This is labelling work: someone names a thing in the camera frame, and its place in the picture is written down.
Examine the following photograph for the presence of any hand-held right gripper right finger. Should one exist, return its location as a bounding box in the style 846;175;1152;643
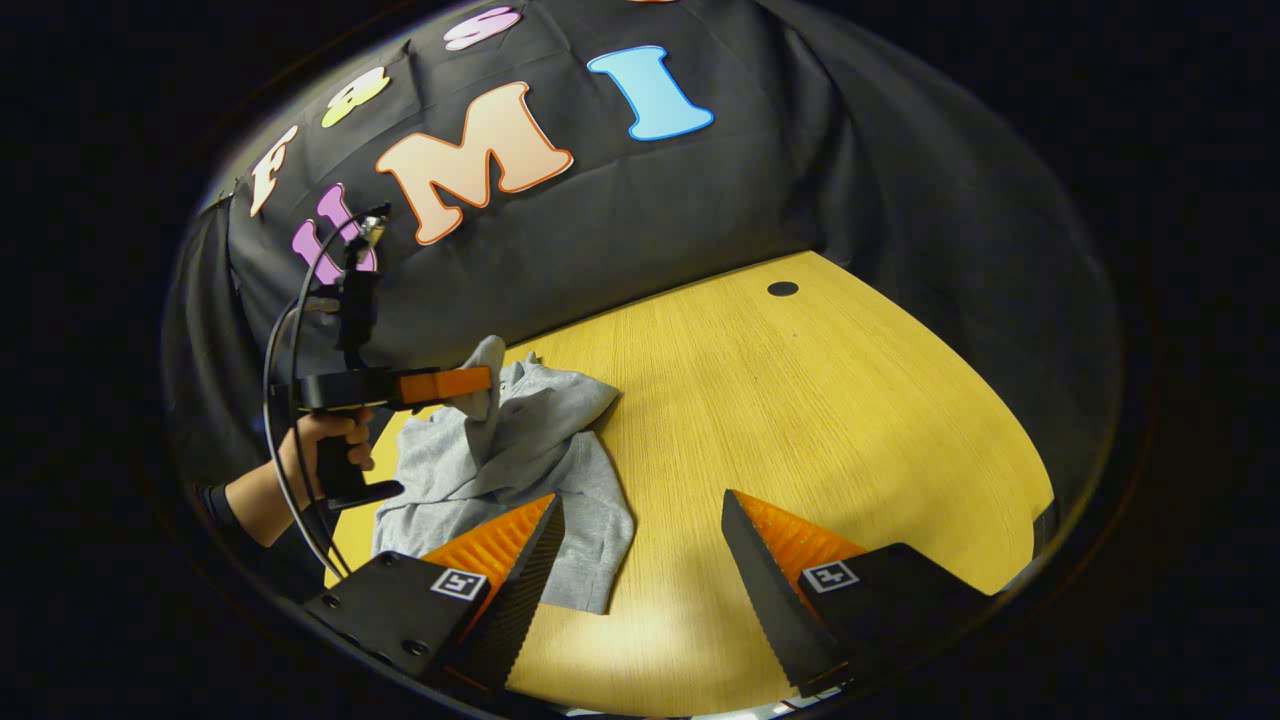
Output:
722;489;996;699

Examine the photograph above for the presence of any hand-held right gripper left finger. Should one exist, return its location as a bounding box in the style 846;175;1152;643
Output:
305;492;566;696

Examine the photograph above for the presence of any grey zip-neck sweatshirt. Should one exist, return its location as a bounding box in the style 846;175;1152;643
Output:
372;335;636;615

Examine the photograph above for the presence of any black backdrop cloth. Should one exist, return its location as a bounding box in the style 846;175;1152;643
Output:
160;0;1126;601

